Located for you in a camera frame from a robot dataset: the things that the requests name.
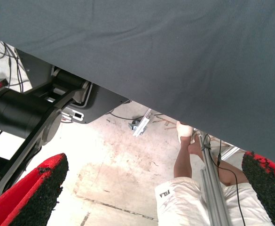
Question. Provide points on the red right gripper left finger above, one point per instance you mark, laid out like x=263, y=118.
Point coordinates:
x=15, y=202

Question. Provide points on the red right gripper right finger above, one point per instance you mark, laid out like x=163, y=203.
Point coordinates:
x=269, y=188

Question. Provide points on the short silver aluminium profile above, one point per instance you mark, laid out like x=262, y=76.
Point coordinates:
x=231, y=151
x=142, y=124

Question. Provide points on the long silver aluminium profile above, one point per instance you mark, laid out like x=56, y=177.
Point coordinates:
x=212, y=181

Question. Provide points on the black robot torso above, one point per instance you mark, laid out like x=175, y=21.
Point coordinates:
x=15, y=113

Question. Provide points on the person in white shorts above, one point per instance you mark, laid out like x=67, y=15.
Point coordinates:
x=182, y=164

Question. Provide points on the small box with red light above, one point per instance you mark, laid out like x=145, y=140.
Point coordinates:
x=2, y=84

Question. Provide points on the grey caster wheel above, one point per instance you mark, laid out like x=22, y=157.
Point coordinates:
x=133, y=125

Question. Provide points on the dark grey table cloth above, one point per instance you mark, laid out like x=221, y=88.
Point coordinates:
x=151, y=58

